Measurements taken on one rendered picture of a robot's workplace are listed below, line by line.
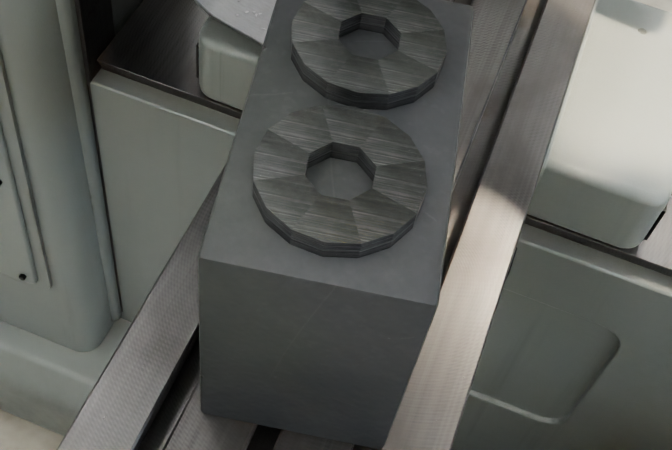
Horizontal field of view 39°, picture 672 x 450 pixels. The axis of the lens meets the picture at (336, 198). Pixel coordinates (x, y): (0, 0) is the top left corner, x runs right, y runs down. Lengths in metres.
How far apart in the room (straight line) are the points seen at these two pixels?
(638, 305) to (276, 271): 0.65
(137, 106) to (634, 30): 0.55
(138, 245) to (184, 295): 0.66
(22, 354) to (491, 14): 0.94
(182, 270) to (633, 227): 0.48
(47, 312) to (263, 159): 1.03
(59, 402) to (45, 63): 0.66
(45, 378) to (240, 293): 1.08
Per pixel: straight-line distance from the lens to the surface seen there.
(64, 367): 1.52
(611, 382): 1.20
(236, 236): 0.48
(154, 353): 0.66
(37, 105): 1.11
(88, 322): 1.48
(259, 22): 0.94
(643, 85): 1.05
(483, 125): 0.83
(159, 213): 1.24
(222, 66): 1.00
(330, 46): 0.55
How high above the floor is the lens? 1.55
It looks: 53 degrees down
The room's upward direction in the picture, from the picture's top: 10 degrees clockwise
